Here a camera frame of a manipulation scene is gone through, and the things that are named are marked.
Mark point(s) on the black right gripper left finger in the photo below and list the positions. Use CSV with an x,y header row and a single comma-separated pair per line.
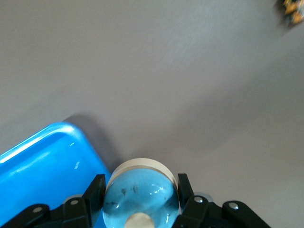
x,y
78,213

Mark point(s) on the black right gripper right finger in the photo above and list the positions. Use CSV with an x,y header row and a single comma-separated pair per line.
x,y
202,213

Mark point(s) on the blue bell with beige base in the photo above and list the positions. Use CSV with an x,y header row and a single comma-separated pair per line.
x,y
142,190

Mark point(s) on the blue plastic tray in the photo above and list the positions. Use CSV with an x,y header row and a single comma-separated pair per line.
x,y
47,171

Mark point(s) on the red yellow pushbutton switch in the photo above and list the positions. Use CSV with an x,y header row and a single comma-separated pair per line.
x,y
293,12

